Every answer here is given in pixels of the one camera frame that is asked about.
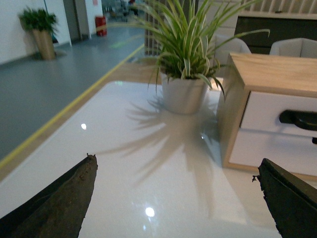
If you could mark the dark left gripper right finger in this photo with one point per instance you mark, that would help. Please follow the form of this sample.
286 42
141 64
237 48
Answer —
291 201

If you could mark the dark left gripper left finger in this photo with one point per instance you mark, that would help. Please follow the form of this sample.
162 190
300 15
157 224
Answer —
58 210

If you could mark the wooden drawer cabinet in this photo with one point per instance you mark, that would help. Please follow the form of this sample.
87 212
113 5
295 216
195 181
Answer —
244 148

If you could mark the white plant pot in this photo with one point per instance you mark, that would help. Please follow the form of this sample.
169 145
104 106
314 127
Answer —
183 96

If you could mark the grey armchair right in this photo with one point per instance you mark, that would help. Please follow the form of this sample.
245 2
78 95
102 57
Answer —
298 47

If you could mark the grey armchair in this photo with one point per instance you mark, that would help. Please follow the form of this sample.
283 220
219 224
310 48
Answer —
224 46
298 47

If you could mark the grey armchair left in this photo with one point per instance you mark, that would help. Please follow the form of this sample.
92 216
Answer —
224 46

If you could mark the tan tall planter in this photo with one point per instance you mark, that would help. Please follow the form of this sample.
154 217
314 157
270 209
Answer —
44 43

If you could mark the dark reception counter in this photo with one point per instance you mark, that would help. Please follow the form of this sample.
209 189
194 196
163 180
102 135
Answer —
280 29

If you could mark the distant green potted plant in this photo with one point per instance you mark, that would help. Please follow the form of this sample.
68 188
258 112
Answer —
38 19

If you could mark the red fire extinguisher box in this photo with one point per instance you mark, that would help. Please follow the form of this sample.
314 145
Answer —
100 22

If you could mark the spider plant green leaves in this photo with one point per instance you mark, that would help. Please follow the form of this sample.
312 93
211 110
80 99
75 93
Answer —
184 39

